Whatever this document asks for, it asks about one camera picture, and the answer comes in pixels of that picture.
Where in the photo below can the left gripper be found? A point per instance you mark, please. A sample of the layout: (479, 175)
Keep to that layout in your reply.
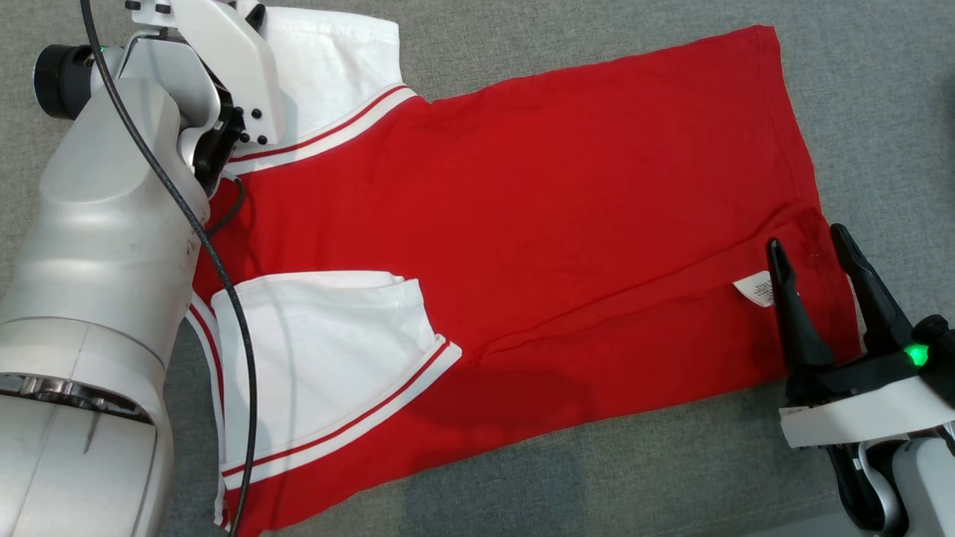
(224, 52)

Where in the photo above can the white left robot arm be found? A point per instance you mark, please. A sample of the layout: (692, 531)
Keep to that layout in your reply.
(89, 298)

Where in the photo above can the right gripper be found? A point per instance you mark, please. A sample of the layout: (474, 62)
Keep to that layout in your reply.
(858, 410)

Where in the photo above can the red t-shirt white sleeves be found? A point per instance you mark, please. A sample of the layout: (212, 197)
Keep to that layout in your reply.
(559, 186)

